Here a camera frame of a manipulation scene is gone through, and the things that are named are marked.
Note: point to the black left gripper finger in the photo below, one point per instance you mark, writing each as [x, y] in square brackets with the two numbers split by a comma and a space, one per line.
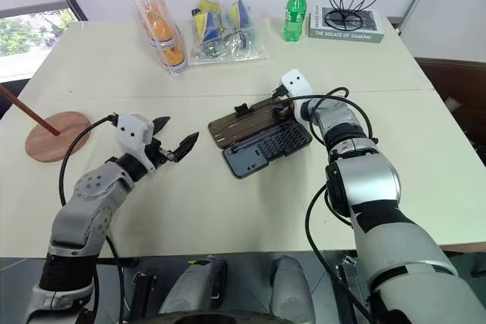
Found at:
[188, 143]
[161, 123]

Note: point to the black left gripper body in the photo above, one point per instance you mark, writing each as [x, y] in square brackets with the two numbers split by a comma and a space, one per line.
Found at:
[159, 153]

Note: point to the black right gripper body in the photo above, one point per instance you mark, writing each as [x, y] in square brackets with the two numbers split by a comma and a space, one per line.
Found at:
[283, 112]

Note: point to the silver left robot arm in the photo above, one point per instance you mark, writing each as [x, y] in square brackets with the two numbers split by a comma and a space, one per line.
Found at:
[81, 206]

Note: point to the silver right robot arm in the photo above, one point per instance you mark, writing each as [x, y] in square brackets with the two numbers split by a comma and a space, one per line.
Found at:
[372, 183]

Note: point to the screwdriver bit case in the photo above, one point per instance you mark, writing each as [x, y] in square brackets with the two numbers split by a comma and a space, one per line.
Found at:
[262, 142]

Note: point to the small black clip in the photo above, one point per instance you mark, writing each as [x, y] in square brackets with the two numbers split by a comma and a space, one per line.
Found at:
[243, 111]

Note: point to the clear bag of orange items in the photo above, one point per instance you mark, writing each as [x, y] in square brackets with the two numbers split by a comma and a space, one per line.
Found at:
[163, 35]

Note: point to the green plastic soda bottle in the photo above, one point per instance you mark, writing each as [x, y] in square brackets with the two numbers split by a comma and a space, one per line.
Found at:
[294, 16]

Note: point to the clear bag of blue-yellow items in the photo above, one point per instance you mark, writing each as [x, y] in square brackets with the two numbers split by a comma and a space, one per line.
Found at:
[224, 35]

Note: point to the round wooden disc base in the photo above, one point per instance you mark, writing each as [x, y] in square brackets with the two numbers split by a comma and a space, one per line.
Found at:
[62, 140]

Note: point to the grey hardcover book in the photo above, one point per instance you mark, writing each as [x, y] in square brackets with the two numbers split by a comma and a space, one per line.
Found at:
[343, 26]

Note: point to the brown wooden stick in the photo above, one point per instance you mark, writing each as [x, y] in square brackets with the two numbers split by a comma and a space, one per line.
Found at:
[28, 111]

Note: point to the grey rounded robot thigh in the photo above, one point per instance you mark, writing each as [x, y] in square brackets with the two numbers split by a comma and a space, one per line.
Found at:
[197, 290]
[290, 290]

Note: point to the dark brown cabinet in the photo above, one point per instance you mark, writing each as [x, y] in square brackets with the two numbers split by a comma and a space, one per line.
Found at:
[455, 111]

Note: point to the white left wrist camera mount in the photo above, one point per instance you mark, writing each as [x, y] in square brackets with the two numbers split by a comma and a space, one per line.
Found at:
[131, 132]

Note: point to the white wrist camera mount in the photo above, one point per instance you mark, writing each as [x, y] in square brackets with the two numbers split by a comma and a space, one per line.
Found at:
[295, 83]
[131, 132]

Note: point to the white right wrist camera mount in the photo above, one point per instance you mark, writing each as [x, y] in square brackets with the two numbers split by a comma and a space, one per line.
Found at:
[295, 83]

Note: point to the window with black frame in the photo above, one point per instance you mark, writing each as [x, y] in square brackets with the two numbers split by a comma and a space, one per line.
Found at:
[26, 32]

